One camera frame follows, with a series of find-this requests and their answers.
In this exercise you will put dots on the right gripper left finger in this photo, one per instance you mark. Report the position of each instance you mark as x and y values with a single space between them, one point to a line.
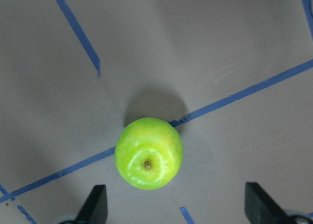
95 207

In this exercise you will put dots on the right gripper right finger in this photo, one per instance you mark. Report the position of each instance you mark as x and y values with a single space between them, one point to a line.
261 208

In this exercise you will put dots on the green apple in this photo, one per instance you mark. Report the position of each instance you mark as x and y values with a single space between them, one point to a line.
148 153

